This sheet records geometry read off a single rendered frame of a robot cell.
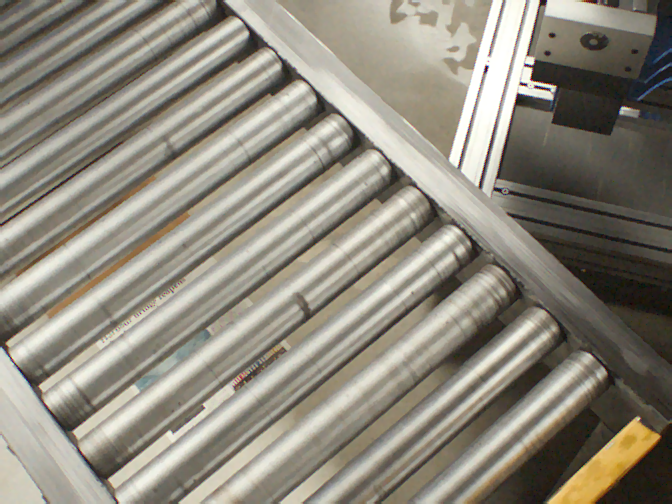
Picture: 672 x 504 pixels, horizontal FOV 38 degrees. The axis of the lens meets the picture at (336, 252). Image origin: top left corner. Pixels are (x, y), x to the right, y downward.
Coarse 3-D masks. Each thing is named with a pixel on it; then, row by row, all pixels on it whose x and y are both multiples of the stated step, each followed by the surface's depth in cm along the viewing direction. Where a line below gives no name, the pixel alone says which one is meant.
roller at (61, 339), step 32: (320, 128) 111; (288, 160) 109; (320, 160) 110; (224, 192) 108; (256, 192) 107; (288, 192) 109; (192, 224) 106; (224, 224) 106; (160, 256) 104; (192, 256) 105; (96, 288) 103; (128, 288) 103; (160, 288) 104; (64, 320) 101; (96, 320) 101; (32, 352) 99; (64, 352) 101
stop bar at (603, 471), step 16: (624, 432) 91; (640, 432) 91; (656, 432) 91; (608, 448) 91; (624, 448) 91; (640, 448) 91; (592, 464) 90; (608, 464) 90; (624, 464) 90; (576, 480) 89; (592, 480) 89; (608, 480) 89; (560, 496) 89; (576, 496) 89; (592, 496) 89
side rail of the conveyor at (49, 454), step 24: (0, 360) 99; (0, 384) 98; (24, 384) 98; (0, 408) 97; (24, 408) 97; (0, 432) 96; (24, 432) 96; (48, 432) 96; (72, 432) 106; (24, 456) 95; (48, 456) 94; (72, 456) 94; (48, 480) 93; (72, 480) 93; (96, 480) 93
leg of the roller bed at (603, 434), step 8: (600, 424) 107; (592, 432) 111; (600, 432) 109; (608, 432) 107; (592, 440) 112; (600, 440) 110; (608, 440) 108; (584, 448) 116; (592, 448) 114; (600, 448) 112; (576, 456) 120; (584, 456) 117; (592, 456) 115; (576, 464) 121; (584, 464) 119; (568, 472) 126; (576, 472) 123; (560, 480) 131
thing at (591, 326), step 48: (240, 0) 119; (288, 48) 116; (336, 96) 112; (384, 144) 109; (384, 192) 116; (432, 192) 106; (480, 192) 106; (480, 240) 103; (528, 240) 103; (528, 288) 101; (576, 288) 100; (576, 336) 98; (624, 336) 98; (624, 384) 96
